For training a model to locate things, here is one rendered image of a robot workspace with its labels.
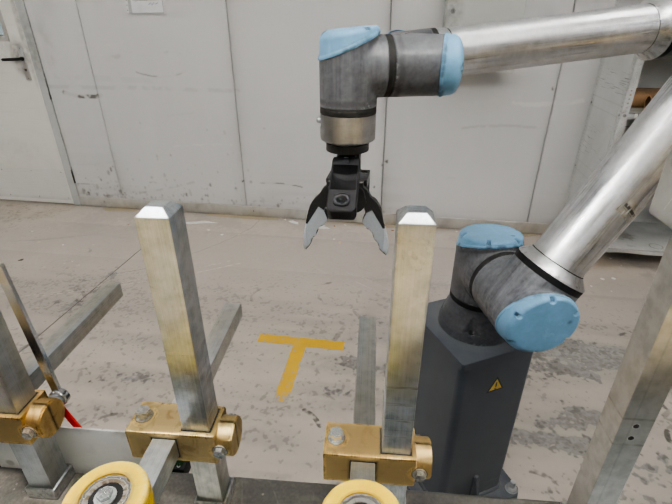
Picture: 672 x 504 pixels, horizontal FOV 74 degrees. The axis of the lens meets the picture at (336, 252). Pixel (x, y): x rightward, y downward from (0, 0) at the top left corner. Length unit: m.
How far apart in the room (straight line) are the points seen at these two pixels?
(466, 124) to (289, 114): 1.15
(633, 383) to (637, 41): 0.68
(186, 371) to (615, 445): 0.50
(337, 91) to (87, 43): 3.04
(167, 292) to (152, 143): 3.08
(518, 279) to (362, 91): 0.49
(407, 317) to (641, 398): 0.27
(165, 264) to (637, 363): 0.50
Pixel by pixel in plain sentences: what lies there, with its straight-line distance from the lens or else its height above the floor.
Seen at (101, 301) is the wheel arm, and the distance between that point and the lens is 0.92.
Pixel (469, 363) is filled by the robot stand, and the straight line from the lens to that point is 1.12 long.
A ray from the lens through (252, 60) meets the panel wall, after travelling 3.13.
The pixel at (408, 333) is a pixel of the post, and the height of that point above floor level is 1.03.
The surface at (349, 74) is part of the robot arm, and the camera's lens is 0.69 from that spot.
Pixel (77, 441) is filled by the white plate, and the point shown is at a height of 0.77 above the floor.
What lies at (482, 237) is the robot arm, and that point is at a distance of 1.08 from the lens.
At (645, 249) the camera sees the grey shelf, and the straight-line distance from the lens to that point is 3.13.
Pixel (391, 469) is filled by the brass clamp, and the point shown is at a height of 0.83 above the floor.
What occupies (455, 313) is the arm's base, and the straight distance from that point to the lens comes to 1.17.
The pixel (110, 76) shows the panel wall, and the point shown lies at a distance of 3.59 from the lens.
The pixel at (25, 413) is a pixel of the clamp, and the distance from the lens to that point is 0.73.
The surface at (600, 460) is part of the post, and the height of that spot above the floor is 0.85.
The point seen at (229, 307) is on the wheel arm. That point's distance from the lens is 0.84.
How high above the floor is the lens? 1.32
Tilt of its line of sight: 28 degrees down
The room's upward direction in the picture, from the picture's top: straight up
